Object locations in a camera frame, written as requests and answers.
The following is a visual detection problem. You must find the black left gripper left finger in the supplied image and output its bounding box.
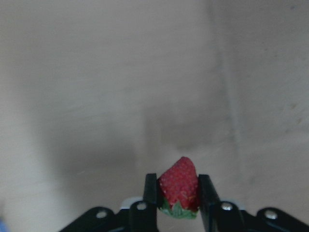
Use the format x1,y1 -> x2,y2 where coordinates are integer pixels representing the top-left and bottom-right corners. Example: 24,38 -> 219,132
129,174 -> 158,232

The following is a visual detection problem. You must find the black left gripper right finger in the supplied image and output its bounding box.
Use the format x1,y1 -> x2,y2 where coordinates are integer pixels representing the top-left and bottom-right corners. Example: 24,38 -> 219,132
198,174 -> 244,232

